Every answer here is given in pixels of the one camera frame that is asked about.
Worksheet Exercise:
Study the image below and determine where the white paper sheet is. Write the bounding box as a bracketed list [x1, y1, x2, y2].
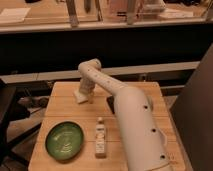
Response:
[0, 8, 30, 24]

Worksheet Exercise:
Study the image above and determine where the black rectangular block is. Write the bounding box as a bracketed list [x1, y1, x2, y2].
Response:
[106, 96, 115, 114]

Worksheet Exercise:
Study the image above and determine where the white sponge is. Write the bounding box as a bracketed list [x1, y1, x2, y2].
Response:
[74, 90, 88, 104]

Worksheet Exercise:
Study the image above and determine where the green plate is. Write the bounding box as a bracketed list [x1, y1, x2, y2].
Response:
[45, 121, 84, 161]

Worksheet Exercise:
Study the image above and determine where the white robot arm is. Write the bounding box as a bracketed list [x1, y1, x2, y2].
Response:
[78, 59, 173, 171]

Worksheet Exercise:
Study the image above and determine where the black chair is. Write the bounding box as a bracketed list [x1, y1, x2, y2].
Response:
[0, 79, 41, 166]

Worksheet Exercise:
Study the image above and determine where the white bottle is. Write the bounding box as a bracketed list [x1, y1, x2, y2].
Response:
[95, 117, 106, 158]

